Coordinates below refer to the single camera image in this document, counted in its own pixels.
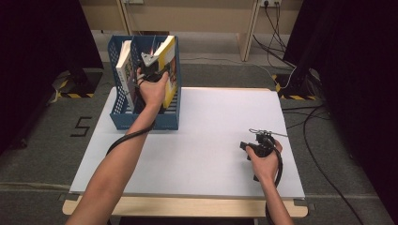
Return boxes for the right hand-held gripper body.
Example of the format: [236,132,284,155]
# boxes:
[249,128,288,158]

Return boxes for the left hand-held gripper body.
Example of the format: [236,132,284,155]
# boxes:
[138,52,163,83]

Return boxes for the yellow book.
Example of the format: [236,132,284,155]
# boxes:
[153,35,178,110]

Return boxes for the white picture-grid book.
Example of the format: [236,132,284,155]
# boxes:
[115,39,139,112]

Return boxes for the blue file rack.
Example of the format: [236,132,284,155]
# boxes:
[107,35,182,131]

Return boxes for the person's right hand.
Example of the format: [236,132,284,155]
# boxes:
[246,140,283,183]

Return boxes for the person's left hand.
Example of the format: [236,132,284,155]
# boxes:
[137,67,170,109]

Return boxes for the white table board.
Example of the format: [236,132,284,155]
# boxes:
[69,87,306,200]

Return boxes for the beige wooden desk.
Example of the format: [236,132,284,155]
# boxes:
[79,0,304,63]

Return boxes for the black stand base striped tape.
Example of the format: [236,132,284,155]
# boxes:
[271,69,323,101]
[51,69,104,99]

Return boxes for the wooden table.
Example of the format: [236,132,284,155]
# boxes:
[61,86,309,218]

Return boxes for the black curtain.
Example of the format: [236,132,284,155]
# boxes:
[0,0,105,156]
[283,0,398,224]

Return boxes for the long black floor cable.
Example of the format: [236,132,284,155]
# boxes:
[281,104,365,225]

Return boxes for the white floor cable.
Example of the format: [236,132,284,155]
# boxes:
[179,55,297,90]

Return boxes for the black plugged cables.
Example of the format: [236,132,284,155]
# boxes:
[253,1,297,69]

